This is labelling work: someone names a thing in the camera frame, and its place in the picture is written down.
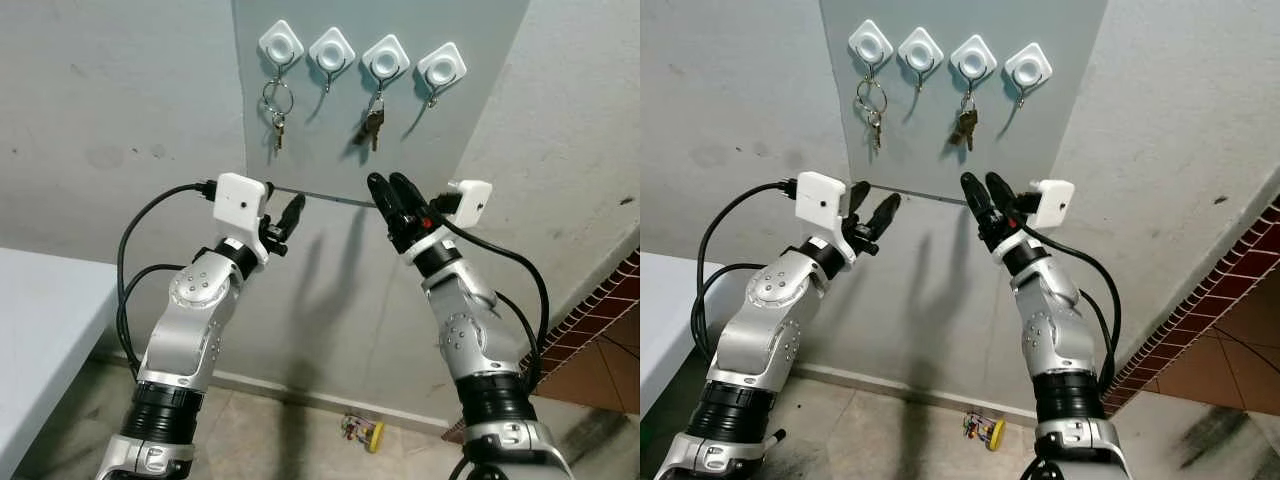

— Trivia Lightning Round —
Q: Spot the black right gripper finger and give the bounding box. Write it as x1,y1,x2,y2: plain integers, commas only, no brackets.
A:
389,172,428,223
959,172,994,239
367,172,403,239
984,172,1018,219

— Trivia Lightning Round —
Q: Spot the dark brass key bunch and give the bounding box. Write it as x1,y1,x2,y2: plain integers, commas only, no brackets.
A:
949,91,980,154
361,93,387,154

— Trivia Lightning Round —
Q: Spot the pale skirting board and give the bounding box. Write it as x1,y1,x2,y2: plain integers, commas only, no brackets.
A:
95,348,453,433
800,362,1041,421

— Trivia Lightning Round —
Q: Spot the white table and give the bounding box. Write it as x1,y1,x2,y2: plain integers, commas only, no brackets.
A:
0,247,120,480
640,252,730,417

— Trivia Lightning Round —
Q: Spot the yellow tag key bunch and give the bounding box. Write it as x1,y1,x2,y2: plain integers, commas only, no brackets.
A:
962,407,1007,450
340,412,386,454

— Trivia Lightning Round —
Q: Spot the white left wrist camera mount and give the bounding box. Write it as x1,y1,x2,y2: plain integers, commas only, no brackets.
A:
213,172,271,266
795,171,854,264

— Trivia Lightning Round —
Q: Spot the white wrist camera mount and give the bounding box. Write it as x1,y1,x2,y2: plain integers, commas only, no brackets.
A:
994,178,1077,264
213,172,271,266
404,179,494,264
795,171,854,264

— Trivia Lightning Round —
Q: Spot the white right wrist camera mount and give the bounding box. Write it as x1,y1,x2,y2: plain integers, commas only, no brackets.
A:
404,179,494,264
994,178,1077,264

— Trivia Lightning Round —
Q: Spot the grey wall board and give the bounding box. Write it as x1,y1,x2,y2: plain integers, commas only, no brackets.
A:
819,0,1110,207
232,0,532,209

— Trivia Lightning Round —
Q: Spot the large ring with small key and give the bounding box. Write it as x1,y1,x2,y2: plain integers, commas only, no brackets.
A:
854,76,890,152
262,76,296,152

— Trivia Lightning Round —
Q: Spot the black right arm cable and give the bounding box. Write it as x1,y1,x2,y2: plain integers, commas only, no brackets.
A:
438,214,552,393
1018,221,1124,397

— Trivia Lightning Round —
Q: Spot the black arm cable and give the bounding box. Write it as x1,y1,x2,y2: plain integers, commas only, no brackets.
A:
438,214,552,393
695,177,800,363
116,180,217,379
1018,221,1124,397

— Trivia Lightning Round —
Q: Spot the white square wall hook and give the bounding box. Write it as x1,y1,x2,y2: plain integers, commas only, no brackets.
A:
308,26,357,94
258,19,305,77
949,34,999,95
1003,42,1053,110
416,41,468,110
897,26,946,94
848,19,894,77
361,34,411,97

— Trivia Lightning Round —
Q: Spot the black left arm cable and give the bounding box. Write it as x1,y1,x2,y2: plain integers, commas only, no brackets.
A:
116,180,217,379
695,177,800,363

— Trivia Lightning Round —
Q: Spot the red brick wall trim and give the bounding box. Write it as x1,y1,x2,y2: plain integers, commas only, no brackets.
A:
1100,194,1280,418
443,249,641,443

